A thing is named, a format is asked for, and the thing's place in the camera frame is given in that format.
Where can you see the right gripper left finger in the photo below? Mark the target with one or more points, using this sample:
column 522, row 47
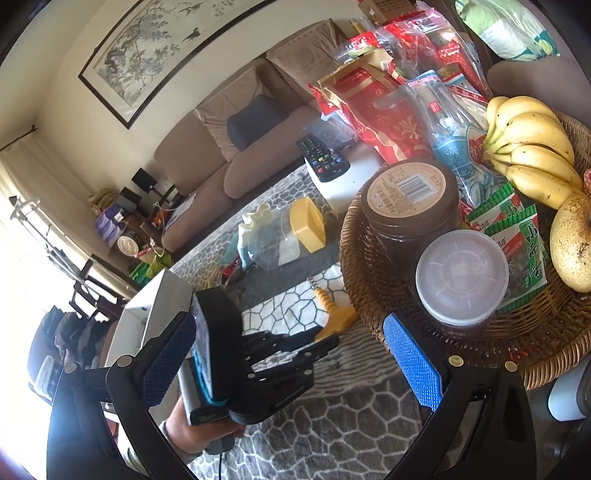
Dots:
column 80, row 445

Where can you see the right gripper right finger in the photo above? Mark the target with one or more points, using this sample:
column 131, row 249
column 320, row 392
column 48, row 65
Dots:
column 502, row 443

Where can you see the wooden handled corkscrew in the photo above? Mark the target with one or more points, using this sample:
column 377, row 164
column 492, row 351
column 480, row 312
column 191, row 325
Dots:
column 340, row 319

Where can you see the person's left hand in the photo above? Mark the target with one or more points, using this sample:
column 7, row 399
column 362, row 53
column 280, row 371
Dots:
column 192, row 440

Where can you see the white cardboard box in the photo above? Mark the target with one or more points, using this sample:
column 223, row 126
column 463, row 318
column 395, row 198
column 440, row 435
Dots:
column 148, row 313

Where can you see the wicker basket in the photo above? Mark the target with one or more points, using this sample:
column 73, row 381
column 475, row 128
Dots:
column 545, row 338

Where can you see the patterned table cloth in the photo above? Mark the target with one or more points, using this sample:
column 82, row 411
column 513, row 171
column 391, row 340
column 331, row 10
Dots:
column 347, row 411

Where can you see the clear lid plastic container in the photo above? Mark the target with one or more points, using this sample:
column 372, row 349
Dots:
column 461, row 279

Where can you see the green snack packet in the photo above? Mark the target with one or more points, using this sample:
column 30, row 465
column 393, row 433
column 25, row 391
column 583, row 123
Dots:
column 515, row 228

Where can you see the yellow pear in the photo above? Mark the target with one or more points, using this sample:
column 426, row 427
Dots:
column 570, row 243

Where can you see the brown sofa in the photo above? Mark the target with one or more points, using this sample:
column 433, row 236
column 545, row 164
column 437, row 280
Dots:
column 197, row 155

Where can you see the brown lidded jar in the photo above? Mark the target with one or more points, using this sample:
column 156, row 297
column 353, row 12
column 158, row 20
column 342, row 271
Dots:
column 408, row 205

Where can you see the black remote control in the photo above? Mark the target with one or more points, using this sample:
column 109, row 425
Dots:
column 325, row 163

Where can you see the dark blue cushion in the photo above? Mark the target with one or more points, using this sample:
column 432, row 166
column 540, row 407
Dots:
column 254, row 121

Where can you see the banana bunch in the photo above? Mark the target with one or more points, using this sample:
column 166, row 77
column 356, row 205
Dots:
column 528, row 145

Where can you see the framed ink painting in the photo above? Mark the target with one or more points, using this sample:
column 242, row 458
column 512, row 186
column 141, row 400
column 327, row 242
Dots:
column 149, row 44

